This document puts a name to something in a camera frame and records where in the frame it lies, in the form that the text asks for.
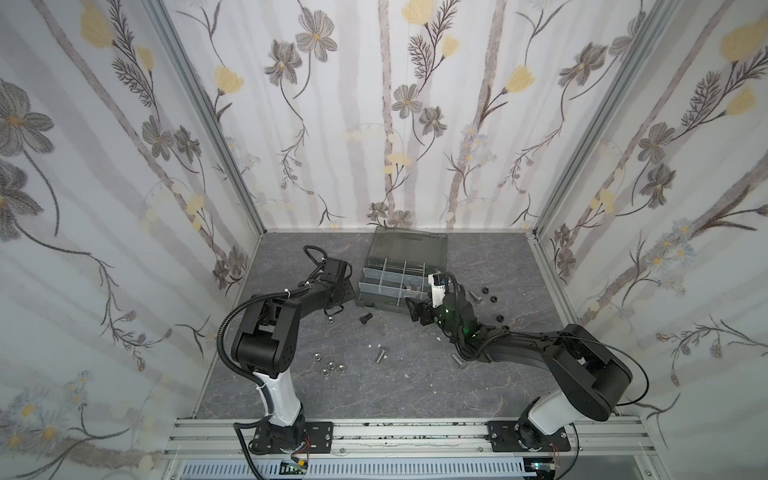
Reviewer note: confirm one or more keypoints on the white slotted cable duct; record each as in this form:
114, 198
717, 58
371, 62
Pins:
393, 468

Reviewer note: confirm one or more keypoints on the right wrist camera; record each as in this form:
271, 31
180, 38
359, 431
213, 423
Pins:
438, 283

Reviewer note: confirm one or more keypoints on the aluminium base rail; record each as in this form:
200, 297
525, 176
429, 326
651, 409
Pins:
389, 438

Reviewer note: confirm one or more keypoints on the green compartment organizer box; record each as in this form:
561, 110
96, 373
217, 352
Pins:
397, 267

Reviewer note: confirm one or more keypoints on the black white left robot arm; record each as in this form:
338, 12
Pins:
227, 337

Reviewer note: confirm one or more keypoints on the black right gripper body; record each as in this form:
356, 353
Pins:
427, 309

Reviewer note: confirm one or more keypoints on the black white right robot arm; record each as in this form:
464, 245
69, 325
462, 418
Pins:
591, 377

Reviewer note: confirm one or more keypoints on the silver nut cluster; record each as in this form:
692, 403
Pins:
328, 367

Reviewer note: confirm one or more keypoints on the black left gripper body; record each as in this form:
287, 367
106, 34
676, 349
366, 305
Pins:
345, 290

